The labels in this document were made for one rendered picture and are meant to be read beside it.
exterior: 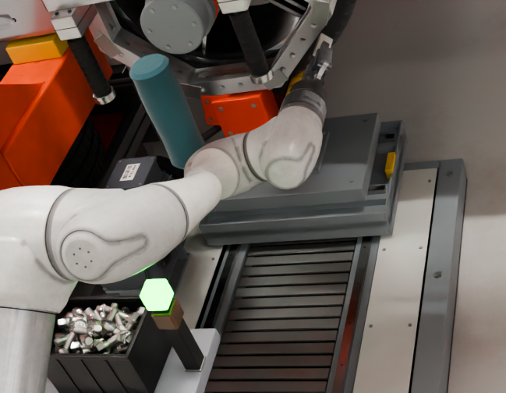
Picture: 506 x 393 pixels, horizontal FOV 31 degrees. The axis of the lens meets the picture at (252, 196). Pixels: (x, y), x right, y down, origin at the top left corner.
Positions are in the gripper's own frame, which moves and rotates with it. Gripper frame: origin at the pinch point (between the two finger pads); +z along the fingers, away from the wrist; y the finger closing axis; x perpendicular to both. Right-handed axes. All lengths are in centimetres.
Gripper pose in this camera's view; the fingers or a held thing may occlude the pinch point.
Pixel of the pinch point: (323, 47)
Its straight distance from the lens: 198.9
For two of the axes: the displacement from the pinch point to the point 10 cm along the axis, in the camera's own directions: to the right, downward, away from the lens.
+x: -8.7, -4.6, -1.7
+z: 2.3, -6.8, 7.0
